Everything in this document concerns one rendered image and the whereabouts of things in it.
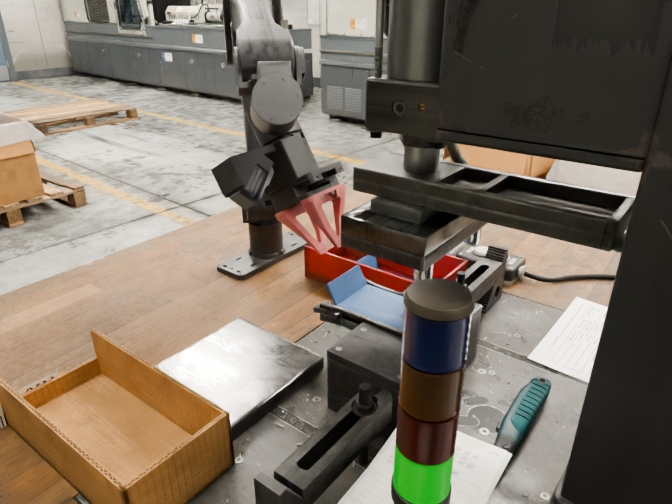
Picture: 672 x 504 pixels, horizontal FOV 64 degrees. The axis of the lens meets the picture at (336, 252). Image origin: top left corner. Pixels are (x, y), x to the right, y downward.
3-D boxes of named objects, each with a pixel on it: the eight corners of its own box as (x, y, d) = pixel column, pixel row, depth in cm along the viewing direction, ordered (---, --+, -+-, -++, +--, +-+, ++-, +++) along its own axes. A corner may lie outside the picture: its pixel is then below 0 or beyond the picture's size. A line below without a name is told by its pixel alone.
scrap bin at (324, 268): (344, 253, 103) (345, 224, 101) (464, 292, 89) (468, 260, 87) (304, 276, 94) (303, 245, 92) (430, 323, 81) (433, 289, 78)
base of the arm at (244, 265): (314, 206, 104) (287, 199, 108) (238, 239, 89) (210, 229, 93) (314, 243, 107) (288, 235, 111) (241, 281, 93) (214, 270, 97)
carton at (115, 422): (104, 377, 71) (93, 327, 67) (235, 469, 57) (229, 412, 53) (2, 434, 61) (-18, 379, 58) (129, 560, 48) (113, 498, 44)
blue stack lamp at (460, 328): (421, 327, 34) (424, 281, 32) (477, 349, 32) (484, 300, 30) (388, 356, 31) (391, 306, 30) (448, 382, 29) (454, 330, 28)
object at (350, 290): (356, 282, 75) (356, 263, 73) (458, 318, 66) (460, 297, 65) (325, 303, 70) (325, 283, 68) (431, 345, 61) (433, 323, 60)
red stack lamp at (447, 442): (414, 413, 37) (417, 374, 35) (465, 438, 35) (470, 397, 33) (384, 446, 34) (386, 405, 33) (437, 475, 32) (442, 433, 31)
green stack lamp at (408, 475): (411, 451, 38) (414, 415, 37) (460, 477, 36) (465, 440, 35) (382, 485, 36) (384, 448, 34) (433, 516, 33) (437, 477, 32)
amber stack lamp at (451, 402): (417, 372, 35) (420, 329, 34) (471, 395, 33) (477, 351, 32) (386, 403, 33) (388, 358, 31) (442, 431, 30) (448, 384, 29)
